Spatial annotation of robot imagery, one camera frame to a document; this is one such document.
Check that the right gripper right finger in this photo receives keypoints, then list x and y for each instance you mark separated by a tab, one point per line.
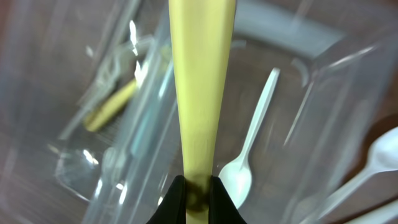
221	207

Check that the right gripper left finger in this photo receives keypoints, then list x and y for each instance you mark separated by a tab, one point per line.
172	209

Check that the white spoon bowl down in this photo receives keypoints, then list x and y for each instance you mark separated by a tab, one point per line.
236	175

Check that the yellow plastic fork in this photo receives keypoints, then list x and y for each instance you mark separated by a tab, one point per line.
138	71

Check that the wide white plastic spoon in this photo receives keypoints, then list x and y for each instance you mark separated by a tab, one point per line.
380	215

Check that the yellow plastic spoon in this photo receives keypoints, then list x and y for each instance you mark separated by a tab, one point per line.
201	33

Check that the left clear plastic container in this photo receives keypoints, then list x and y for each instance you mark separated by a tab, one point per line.
51	51

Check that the clear plastic container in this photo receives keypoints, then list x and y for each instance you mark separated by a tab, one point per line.
51	51
335	58

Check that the right clear plastic container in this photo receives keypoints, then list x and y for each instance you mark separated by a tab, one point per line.
335	58

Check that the cream plastic spoon leftmost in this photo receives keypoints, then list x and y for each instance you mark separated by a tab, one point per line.
382	157

